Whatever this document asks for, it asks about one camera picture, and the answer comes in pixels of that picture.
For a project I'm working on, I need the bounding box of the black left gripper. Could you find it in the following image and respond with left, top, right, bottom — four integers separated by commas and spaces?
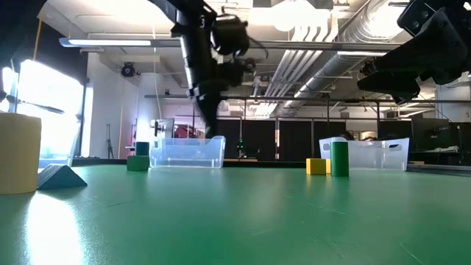
180, 21, 255, 140

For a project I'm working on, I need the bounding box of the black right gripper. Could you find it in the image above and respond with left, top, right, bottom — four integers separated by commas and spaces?
357, 0, 471, 106

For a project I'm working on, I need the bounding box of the blue cylinder block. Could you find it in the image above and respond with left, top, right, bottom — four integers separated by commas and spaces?
135, 141, 151, 157

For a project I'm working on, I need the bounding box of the green cube block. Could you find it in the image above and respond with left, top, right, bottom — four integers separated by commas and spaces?
126, 155, 151, 172

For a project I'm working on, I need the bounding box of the yellow cube block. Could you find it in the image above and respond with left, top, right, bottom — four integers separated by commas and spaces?
305, 158, 327, 176

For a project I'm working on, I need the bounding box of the yellow cylinder block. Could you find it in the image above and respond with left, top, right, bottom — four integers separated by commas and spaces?
0, 112, 42, 195

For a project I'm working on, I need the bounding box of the clear plastic bin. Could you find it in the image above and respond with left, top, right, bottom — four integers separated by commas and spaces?
319, 136, 411, 172
38, 121, 85, 169
149, 135, 227, 169

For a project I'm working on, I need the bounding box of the black desktop monitor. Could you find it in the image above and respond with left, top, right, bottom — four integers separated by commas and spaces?
410, 117, 461, 152

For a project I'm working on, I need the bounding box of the black horizontal pipe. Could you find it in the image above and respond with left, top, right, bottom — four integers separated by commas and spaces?
143, 93, 471, 105

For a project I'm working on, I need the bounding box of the black round ceiling fixture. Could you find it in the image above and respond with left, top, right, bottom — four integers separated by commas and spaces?
120, 61, 138, 78

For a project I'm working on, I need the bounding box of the silver rig beam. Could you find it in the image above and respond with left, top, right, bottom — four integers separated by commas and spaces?
150, 39, 402, 52

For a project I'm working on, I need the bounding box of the black tripod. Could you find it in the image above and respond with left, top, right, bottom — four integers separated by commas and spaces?
105, 123, 116, 160

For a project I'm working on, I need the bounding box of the green table mat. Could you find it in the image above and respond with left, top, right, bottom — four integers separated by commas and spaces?
0, 163, 471, 265

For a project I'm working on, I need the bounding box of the ceiling light strip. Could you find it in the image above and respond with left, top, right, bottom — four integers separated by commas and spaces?
58, 36, 154, 49

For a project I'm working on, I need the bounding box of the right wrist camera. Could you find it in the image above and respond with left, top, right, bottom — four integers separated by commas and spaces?
396, 0, 442, 38

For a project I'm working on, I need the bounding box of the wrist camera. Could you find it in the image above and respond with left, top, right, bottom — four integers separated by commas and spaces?
396, 0, 442, 38
211, 14, 251, 56

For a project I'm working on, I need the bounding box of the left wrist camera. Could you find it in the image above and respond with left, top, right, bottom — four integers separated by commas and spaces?
211, 14, 251, 56

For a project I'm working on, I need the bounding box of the yellow hanging strap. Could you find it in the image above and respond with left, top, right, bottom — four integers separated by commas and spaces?
33, 20, 43, 62

